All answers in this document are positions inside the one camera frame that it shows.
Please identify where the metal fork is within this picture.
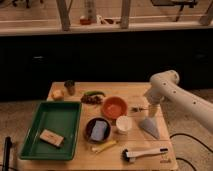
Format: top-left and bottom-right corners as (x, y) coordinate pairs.
(131, 107), (148, 112)

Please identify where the white paper cup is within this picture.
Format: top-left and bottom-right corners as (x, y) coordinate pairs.
(116, 116), (132, 134)

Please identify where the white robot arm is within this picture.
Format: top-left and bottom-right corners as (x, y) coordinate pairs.
(145, 70), (213, 134)

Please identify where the grey triangular cloth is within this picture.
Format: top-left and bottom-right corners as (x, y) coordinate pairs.
(139, 117), (160, 139)

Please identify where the orange bowl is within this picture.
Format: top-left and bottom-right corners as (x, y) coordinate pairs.
(101, 96), (128, 119)

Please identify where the black dish brush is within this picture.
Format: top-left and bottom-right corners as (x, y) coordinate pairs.
(122, 148), (168, 163)

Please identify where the blue sponge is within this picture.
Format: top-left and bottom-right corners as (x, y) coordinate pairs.
(90, 121), (107, 141)

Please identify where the dark brown bowl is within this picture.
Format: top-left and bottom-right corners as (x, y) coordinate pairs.
(84, 117), (111, 143)

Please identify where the green chili pepper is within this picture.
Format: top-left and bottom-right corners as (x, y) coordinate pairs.
(84, 91), (105, 97)

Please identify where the bunch of dark grapes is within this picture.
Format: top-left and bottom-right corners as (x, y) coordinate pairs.
(81, 95), (102, 104)

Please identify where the yellow round fruit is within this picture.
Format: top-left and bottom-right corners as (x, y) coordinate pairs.
(51, 90), (64, 100)

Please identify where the green plastic tray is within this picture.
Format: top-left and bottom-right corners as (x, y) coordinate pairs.
(20, 101), (81, 161)

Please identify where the wooden block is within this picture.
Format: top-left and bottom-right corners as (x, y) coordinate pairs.
(40, 129), (64, 147)

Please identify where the red object on shelf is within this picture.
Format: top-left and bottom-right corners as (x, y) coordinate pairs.
(80, 18), (92, 25)

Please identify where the black pole stand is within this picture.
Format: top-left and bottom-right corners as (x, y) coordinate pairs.
(2, 137), (12, 171)

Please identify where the black cable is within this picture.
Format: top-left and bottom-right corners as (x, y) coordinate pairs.
(169, 132), (213, 171)

